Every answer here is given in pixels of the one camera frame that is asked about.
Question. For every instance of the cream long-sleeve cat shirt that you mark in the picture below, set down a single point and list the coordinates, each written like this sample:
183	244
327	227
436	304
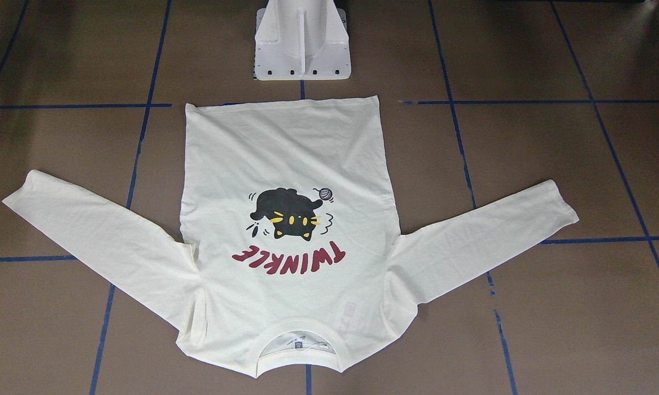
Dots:
292	251

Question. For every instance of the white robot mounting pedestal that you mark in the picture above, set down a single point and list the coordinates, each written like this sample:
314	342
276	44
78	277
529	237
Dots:
301	40

